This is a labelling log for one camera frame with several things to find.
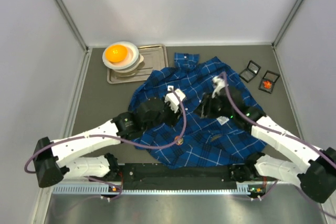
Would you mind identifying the round brown badge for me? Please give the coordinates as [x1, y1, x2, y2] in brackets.
[174, 136, 184, 146]

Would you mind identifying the orange maple leaf brooch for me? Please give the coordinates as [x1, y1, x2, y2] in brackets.
[263, 81, 272, 89]

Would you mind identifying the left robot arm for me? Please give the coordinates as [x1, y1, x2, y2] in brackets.
[32, 93, 185, 188]

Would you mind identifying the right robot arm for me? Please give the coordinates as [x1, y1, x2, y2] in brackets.
[195, 87, 335, 203]

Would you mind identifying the white shirt label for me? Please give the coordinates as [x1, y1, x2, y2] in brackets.
[217, 116, 229, 125]

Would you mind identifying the blue plaid shirt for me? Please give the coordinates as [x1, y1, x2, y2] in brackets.
[129, 53, 266, 169]

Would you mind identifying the black jewelry box left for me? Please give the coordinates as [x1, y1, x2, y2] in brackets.
[239, 60, 261, 82]

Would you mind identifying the black jewelry box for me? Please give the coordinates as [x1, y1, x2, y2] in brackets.
[258, 70, 280, 94]
[239, 60, 261, 82]

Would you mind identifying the silver metal tray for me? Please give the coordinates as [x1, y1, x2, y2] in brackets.
[107, 45, 168, 84]

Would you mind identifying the black jewelry box right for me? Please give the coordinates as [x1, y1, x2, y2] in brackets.
[258, 70, 280, 94]

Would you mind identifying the white bowl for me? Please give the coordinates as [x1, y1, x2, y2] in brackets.
[102, 41, 139, 70]

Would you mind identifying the orange ball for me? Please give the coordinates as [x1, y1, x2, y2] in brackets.
[105, 45, 128, 63]

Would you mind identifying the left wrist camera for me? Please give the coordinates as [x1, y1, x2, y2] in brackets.
[164, 86, 186, 113]

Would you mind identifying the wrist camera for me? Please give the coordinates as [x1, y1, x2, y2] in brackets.
[164, 86, 186, 113]
[212, 76, 227, 98]

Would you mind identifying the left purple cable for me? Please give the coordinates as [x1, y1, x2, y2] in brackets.
[24, 91, 187, 201]

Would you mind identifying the purple cable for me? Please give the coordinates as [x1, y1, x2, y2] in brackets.
[24, 91, 187, 201]
[219, 71, 336, 206]

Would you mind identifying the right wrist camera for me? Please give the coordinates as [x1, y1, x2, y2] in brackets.
[212, 76, 227, 98]

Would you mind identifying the white cable duct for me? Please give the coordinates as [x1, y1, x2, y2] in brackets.
[52, 182, 266, 196]

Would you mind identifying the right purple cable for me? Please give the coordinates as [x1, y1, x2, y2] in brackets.
[219, 71, 336, 206]

